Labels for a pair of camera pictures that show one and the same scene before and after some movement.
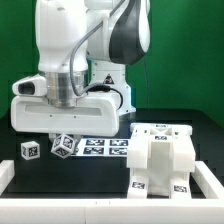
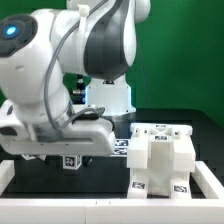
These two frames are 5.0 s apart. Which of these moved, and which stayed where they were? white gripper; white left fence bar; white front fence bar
Moved: white gripper
Stayed: white left fence bar; white front fence bar
